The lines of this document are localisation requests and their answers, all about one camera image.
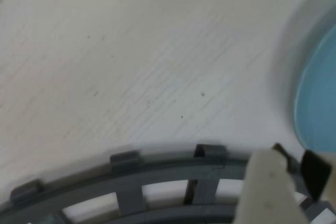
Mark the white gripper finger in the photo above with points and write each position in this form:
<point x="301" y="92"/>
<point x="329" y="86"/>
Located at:
<point x="265" y="190"/>

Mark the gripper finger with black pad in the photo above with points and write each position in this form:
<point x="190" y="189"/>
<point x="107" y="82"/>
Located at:
<point x="315" y="174"/>

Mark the blue round dish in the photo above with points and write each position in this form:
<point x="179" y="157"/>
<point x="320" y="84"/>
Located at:
<point x="320" y="90"/>

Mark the grey circular toy train track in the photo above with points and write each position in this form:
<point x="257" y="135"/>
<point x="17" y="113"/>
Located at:
<point x="204" y="169"/>

